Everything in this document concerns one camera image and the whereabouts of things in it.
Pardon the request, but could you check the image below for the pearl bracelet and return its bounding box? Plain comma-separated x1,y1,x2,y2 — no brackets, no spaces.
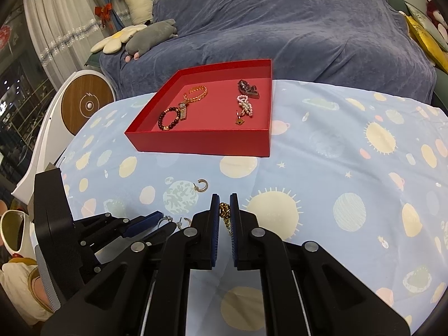
235,93,254,127

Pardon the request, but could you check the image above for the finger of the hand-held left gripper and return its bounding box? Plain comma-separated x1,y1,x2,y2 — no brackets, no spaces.
72,211,165,249
84,223,177,274

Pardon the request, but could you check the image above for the silver beaded curtain tieback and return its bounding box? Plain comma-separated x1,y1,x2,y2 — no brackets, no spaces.
38,10,130,65

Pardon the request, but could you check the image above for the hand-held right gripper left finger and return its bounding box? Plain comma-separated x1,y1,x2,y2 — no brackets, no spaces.
40,194,221,336

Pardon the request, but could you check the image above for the blue planet print tablecloth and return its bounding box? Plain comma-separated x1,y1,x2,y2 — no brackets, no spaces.
10,79,448,336

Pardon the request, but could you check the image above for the white curtain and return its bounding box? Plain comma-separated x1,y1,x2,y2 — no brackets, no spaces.
23,0,106,88

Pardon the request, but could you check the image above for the dark glass window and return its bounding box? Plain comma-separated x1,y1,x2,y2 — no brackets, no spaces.
0,24,58,200

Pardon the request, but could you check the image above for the red bow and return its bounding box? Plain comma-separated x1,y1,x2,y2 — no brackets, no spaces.
94,3,114,29

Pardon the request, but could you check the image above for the blue-grey sofa cover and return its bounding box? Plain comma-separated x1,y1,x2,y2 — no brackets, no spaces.
99,0,438,104

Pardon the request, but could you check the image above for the gold chain necklace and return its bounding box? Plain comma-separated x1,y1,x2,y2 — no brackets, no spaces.
219,202,233,239

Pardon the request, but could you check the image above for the white slipper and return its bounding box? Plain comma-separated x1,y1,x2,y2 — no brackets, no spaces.
0,210,36,258

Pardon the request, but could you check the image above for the red monkey plush toy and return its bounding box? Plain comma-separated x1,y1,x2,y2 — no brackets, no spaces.
425,0,448,30

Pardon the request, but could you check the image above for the beige slipper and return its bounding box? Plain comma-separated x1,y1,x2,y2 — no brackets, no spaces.
0,262,53,326

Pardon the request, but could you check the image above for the silver wristwatch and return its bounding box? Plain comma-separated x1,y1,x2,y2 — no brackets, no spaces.
237,79,260,99

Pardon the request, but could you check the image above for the green sofa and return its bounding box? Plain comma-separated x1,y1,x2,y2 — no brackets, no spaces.
84,0,448,106

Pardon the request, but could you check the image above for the yellow cushion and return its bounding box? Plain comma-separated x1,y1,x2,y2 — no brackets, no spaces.
399,11,448,74

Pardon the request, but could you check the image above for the flower shaped cushion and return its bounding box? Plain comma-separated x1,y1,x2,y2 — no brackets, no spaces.
90,24,148,55

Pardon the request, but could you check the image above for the grey patterned cushion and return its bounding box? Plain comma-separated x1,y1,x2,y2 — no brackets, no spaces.
405,2,448,51

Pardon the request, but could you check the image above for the gold leaf bracelet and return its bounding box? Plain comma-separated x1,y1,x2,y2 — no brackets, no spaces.
183,85,208,104

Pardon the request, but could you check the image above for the white appliance with wooden disc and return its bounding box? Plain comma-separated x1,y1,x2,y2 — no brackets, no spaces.
10,69,116,205

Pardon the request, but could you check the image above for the red cardboard box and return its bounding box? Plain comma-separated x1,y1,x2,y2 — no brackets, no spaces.
125,59,273,157

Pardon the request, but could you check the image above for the grey plush toy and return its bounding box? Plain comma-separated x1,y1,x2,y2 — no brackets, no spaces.
123,18,178,63

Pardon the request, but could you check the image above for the dark bead bracelet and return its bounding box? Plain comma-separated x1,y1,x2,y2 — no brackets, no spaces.
158,107,181,132

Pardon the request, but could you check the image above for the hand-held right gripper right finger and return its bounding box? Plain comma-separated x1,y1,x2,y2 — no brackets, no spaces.
229,193,410,336

